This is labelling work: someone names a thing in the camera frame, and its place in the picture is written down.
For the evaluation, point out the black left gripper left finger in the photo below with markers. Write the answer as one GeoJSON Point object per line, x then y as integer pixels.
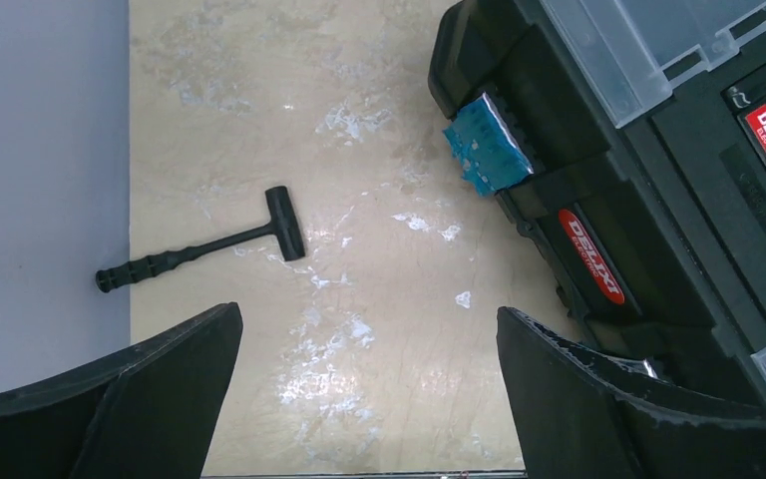
{"type": "Point", "coordinates": [146, 411]}

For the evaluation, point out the black plastic toolbox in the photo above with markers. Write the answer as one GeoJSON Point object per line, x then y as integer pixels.
{"type": "Point", "coordinates": [645, 122]}

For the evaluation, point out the left blue toolbox latch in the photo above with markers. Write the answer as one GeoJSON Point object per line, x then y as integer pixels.
{"type": "Point", "coordinates": [483, 143]}

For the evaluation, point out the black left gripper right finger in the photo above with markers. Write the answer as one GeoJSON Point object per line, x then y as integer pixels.
{"type": "Point", "coordinates": [582, 414]}

